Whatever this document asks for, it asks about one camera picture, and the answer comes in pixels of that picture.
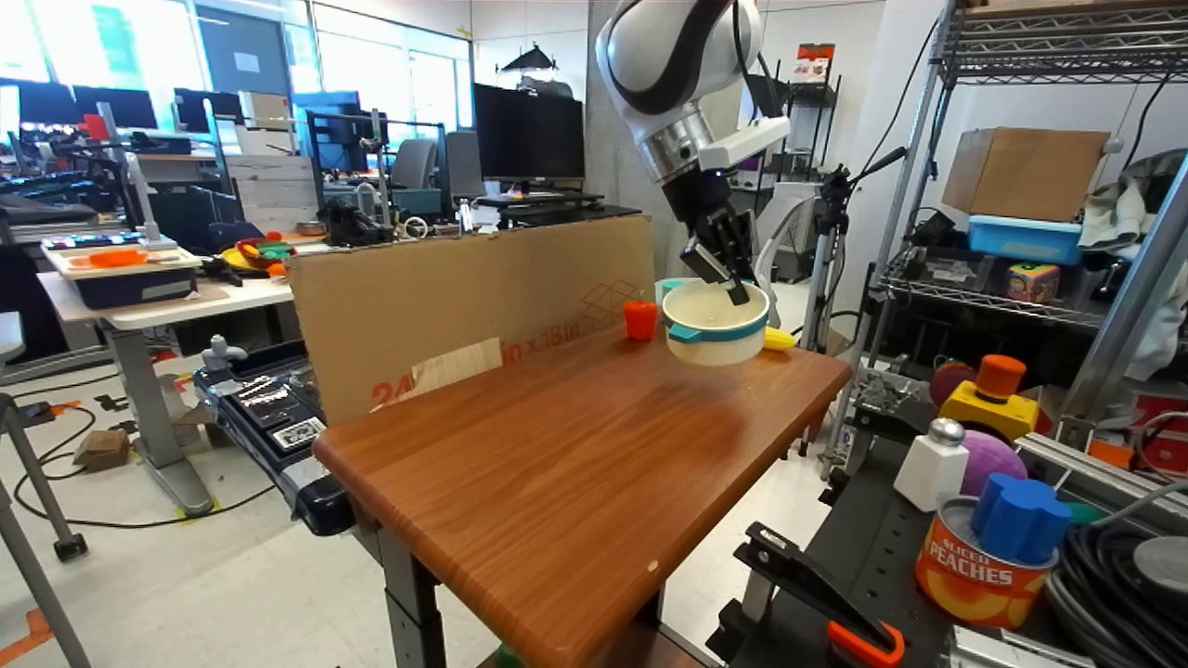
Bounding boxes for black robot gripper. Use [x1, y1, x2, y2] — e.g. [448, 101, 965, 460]
[663, 164, 760, 308]

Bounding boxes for white bowl with teal band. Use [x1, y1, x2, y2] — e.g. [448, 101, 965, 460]
[654, 273, 775, 371]

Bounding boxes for grey office chair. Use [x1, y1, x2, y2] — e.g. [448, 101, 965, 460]
[747, 180, 828, 327]

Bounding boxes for orange plastic cup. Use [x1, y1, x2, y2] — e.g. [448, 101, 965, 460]
[620, 298, 663, 343]

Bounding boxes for black computer monitor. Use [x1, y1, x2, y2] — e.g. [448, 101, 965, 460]
[472, 82, 588, 190]

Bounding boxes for white plastic bottle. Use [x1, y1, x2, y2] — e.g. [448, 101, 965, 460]
[892, 416, 974, 517]

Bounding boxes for orange toy cylinder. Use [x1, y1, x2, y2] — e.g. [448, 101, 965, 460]
[974, 351, 1031, 403]

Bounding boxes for yellow toy block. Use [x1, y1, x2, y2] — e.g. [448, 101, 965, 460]
[936, 379, 1045, 444]

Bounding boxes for blue plastic bin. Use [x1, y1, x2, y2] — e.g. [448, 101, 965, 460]
[965, 212, 1090, 269]

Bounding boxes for brown cardboard panel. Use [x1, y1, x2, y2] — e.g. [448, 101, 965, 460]
[286, 216, 663, 430]

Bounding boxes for brown cardboard box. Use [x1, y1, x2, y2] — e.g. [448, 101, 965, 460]
[940, 125, 1115, 225]

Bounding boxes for purple ball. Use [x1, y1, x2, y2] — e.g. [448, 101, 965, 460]
[958, 425, 1031, 499]

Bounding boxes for blue plastic block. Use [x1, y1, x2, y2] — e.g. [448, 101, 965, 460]
[969, 471, 1078, 569]

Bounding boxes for orange peaches can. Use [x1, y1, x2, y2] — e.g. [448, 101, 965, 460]
[915, 493, 1064, 633]

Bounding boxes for black equipment with labels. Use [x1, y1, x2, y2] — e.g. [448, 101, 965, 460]
[195, 332, 364, 536]

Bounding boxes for pile of colourful toys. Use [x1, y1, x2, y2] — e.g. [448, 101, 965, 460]
[202, 231, 301, 283]

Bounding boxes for white standing desk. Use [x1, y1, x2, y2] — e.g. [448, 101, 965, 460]
[33, 269, 301, 518]

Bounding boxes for grey tray with dark base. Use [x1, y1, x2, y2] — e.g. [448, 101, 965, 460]
[40, 232, 203, 310]

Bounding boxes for orange plate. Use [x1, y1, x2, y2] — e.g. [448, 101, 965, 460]
[86, 243, 153, 273]

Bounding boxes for brown box on floor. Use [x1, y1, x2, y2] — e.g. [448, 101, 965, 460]
[70, 423, 137, 475]

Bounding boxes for grey metal stand legs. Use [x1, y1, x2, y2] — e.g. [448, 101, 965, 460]
[0, 389, 92, 668]

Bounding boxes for metal wire shelf rack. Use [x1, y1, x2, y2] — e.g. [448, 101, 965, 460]
[866, 0, 1188, 410]

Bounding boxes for black clamp with orange handle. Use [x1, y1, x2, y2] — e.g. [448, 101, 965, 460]
[728, 518, 915, 668]

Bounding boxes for aluminium frame beam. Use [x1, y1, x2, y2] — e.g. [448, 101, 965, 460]
[1054, 157, 1188, 430]

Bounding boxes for wooden table leg frame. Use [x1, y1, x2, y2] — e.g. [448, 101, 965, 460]
[353, 517, 453, 668]

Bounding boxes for black coiled cable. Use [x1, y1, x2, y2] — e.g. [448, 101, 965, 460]
[1045, 522, 1188, 668]

